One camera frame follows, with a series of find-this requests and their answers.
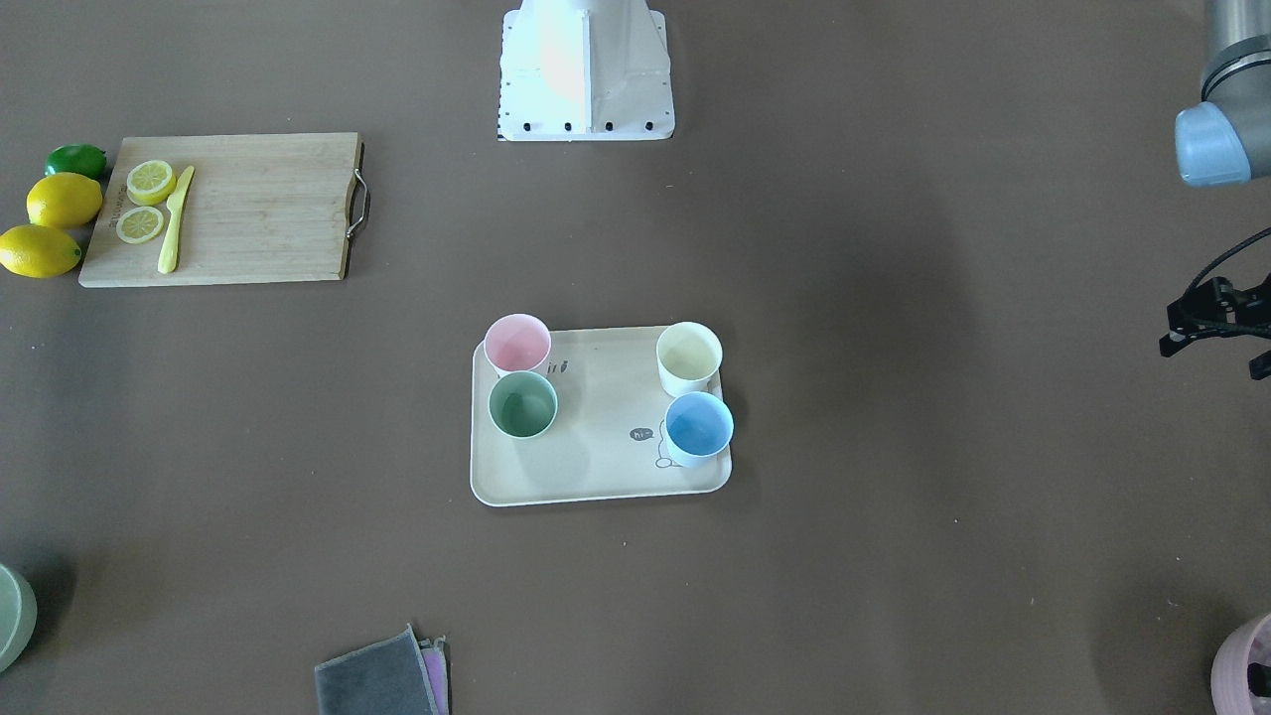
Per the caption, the wooden cutting board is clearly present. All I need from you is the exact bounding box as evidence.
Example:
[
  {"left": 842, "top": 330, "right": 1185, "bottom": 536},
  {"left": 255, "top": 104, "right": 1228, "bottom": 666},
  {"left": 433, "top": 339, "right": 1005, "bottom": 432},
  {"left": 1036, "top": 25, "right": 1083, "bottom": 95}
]
[{"left": 78, "top": 132, "right": 369, "bottom": 288}]

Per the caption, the green lime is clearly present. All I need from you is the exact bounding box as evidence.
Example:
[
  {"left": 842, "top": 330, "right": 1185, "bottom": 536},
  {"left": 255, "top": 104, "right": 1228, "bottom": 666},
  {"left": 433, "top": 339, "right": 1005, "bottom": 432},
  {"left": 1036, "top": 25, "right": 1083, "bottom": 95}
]
[{"left": 44, "top": 142, "right": 108, "bottom": 180}]

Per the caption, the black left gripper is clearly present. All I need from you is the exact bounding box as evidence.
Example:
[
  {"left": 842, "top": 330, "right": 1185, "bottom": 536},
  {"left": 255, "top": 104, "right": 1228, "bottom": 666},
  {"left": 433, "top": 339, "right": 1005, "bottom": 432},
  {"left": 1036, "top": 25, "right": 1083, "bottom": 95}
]
[{"left": 1159, "top": 277, "right": 1270, "bottom": 358}]

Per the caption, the mint green bowl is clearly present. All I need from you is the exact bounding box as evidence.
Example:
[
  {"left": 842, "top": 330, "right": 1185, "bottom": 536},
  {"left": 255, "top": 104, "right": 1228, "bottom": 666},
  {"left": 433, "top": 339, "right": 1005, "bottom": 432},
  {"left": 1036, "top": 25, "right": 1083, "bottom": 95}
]
[{"left": 0, "top": 564, "right": 38, "bottom": 671}]

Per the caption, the grey folded cloth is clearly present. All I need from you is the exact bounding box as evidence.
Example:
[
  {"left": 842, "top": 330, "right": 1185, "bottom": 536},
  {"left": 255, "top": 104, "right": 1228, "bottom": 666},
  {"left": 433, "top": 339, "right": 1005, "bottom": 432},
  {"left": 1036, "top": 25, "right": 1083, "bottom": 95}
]
[{"left": 314, "top": 627, "right": 452, "bottom": 714}]

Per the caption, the cream rabbit tray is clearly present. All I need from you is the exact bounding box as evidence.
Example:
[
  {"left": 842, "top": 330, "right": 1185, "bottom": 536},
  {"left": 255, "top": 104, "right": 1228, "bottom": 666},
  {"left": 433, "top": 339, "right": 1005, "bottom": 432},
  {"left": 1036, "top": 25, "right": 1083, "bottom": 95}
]
[{"left": 472, "top": 326, "right": 733, "bottom": 507}]

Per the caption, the mint green cup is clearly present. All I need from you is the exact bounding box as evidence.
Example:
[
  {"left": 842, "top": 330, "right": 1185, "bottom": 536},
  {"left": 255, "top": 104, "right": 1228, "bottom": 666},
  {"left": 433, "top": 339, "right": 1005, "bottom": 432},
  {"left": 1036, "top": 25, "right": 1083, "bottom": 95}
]
[{"left": 487, "top": 370, "right": 559, "bottom": 439}]

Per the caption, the pink cup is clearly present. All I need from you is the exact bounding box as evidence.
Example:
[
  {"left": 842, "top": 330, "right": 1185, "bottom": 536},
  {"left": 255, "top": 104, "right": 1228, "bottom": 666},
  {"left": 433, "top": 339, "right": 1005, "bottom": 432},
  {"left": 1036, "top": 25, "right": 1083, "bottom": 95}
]
[{"left": 483, "top": 312, "right": 552, "bottom": 377}]

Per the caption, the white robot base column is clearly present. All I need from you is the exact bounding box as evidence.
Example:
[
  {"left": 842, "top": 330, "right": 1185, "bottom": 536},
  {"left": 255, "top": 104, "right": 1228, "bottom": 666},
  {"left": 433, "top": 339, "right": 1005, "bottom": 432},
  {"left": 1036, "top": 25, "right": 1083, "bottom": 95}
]
[{"left": 496, "top": 1, "right": 676, "bottom": 142}]

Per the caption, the cream white cup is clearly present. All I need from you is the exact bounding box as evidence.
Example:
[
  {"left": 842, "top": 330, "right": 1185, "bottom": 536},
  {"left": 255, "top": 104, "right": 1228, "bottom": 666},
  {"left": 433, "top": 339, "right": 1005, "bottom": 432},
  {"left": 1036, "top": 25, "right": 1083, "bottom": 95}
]
[{"left": 655, "top": 323, "right": 723, "bottom": 398}]

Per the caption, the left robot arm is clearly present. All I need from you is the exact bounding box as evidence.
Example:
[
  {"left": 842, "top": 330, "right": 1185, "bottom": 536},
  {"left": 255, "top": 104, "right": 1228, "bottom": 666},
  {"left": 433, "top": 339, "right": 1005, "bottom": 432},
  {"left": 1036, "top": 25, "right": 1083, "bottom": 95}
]
[{"left": 1159, "top": 1, "right": 1270, "bottom": 358}]

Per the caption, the pink bowl with ice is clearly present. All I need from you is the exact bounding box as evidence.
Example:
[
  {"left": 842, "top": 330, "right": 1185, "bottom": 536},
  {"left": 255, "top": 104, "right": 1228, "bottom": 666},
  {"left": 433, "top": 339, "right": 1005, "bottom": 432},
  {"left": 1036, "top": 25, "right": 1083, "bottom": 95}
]
[{"left": 1210, "top": 613, "right": 1270, "bottom": 714}]

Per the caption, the whole yellow lemon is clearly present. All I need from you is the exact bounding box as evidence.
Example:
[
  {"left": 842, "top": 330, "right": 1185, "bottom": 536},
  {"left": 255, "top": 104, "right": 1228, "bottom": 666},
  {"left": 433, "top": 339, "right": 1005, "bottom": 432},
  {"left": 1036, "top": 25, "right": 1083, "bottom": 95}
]
[
  {"left": 25, "top": 171, "right": 103, "bottom": 229},
  {"left": 1, "top": 224, "right": 83, "bottom": 279}
]

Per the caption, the lemon slice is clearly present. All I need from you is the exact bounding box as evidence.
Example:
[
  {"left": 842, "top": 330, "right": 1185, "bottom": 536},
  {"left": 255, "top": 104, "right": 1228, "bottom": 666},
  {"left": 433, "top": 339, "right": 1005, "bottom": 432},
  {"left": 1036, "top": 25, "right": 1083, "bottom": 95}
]
[
  {"left": 125, "top": 160, "right": 178, "bottom": 207},
  {"left": 114, "top": 207, "right": 167, "bottom": 245}
]

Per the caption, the light blue cup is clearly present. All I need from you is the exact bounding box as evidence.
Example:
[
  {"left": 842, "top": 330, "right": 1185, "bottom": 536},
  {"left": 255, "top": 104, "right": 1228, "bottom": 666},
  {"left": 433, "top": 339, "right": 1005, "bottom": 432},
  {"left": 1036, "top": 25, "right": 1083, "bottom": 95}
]
[{"left": 663, "top": 392, "right": 735, "bottom": 469}]

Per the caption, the yellow plastic knife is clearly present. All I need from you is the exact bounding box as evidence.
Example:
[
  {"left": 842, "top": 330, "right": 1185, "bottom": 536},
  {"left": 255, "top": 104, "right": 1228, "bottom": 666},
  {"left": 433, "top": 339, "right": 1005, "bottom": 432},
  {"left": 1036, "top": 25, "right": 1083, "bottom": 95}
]
[{"left": 156, "top": 166, "right": 196, "bottom": 273}]

